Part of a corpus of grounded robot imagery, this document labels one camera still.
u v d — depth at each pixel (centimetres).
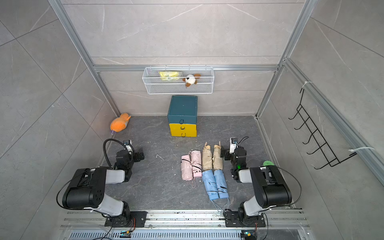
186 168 88
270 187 46
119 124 106
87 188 47
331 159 58
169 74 83
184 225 73
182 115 90
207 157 92
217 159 92
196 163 89
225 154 84
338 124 53
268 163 88
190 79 86
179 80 89
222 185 81
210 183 82
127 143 81
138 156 86
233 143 80
